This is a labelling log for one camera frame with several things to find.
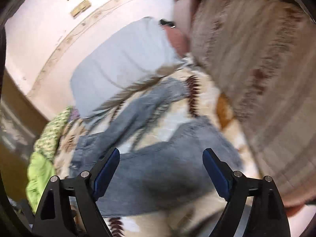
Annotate blue denim pants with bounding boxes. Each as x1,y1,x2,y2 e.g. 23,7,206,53
69,78,243,217

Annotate lime green cloth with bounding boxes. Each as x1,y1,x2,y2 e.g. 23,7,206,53
26,152,55,213

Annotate cream leaf-pattern blanket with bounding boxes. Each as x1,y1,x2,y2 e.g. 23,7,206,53
54,67,259,236

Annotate green patterned quilt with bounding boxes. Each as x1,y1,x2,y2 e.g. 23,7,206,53
34,106,72,161

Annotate brown wooden cabinet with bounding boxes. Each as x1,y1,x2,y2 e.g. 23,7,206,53
1,71,48,202

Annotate light grey pillow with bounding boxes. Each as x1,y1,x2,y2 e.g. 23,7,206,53
70,17,181,118

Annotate pink brown pillow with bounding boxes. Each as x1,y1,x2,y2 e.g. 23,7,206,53
163,0,199,57

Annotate small black object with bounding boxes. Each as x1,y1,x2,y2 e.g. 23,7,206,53
159,19,176,28

